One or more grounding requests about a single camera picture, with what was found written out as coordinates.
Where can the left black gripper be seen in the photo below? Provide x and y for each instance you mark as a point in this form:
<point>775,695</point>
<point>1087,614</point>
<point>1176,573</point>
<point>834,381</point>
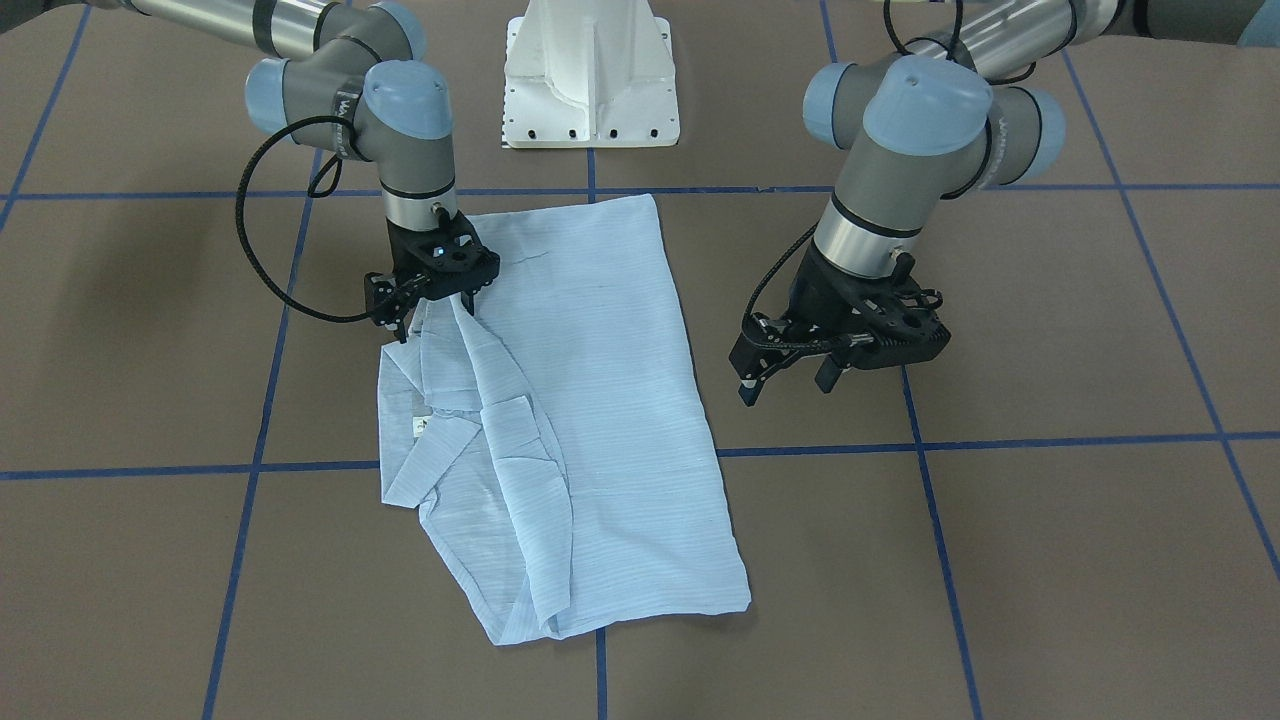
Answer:
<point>812,289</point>

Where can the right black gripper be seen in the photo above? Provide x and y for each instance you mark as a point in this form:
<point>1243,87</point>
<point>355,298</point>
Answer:
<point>403,251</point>

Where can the light blue button shirt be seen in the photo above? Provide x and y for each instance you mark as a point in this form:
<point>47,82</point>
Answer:
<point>552,440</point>

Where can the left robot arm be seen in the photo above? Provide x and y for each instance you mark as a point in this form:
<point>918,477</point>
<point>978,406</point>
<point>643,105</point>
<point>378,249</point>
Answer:
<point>945,114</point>

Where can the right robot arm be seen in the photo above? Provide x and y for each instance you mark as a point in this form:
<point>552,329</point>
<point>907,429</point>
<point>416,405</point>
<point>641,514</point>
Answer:
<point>353,82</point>

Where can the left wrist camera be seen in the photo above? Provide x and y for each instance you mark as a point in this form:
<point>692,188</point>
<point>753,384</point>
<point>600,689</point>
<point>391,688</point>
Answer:
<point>762,340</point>

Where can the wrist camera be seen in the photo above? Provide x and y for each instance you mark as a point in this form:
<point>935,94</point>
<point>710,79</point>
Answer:
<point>762,340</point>
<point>385,294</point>

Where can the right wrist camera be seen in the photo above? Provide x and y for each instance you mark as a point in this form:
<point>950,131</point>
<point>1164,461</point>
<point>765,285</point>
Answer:
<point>385,294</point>

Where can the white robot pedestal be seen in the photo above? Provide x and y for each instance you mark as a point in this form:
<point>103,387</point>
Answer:
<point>590,75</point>

